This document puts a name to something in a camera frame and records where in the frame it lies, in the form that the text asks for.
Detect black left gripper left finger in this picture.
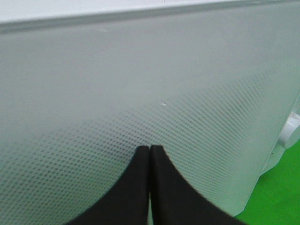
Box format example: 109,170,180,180
67,146,150,225

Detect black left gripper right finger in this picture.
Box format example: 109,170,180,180
150,145,243,225

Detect white microwave door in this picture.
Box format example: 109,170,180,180
0,1,300,218

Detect lower white microwave knob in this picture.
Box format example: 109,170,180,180
278,112,300,149

